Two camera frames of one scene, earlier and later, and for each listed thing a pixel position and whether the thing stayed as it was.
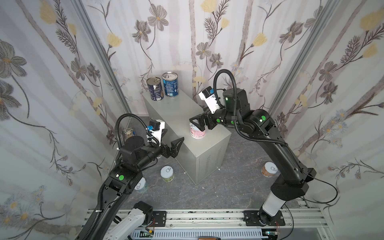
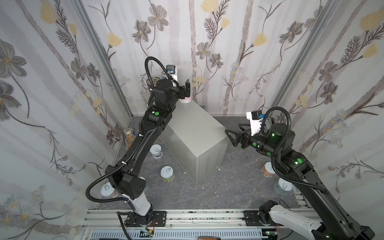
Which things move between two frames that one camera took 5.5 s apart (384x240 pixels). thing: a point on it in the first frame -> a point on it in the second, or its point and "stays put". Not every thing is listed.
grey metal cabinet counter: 199,158 stays put
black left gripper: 165,149 -> 184,91
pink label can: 195,133 -> 186,99
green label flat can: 167,174 stays put
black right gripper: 207,120 -> 243,139
